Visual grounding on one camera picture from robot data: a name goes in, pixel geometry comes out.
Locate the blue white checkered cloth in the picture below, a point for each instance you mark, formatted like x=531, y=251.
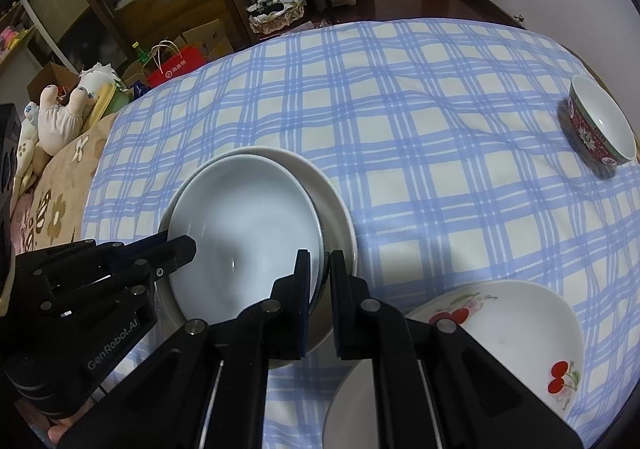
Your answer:
x=449, y=144

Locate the red paper shopping bag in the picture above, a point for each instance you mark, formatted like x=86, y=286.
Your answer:
x=172, y=61

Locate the person's left hand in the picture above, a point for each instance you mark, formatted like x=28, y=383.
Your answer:
x=58, y=429

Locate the green yellow plush toy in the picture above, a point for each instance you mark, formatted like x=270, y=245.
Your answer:
x=111, y=99

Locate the large white cherry plate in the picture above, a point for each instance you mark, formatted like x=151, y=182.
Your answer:
x=531, y=330

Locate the wicker basket with items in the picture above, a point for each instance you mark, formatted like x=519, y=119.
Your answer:
x=269, y=16

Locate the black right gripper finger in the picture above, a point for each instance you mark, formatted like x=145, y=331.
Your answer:
x=163, y=255
x=205, y=386
x=435, y=386

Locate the cardboard box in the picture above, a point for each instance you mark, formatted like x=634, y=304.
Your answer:
x=210, y=38

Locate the red bowl white inside right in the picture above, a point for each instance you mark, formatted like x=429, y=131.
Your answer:
x=599, y=123

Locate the white cherry plate underneath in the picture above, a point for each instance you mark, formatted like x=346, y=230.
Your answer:
x=351, y=417

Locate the plain white bowl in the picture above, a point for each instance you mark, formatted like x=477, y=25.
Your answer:
x=248, y=216
x=338, y=233

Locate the white plush toy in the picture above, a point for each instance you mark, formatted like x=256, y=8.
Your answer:
x=59, y=115

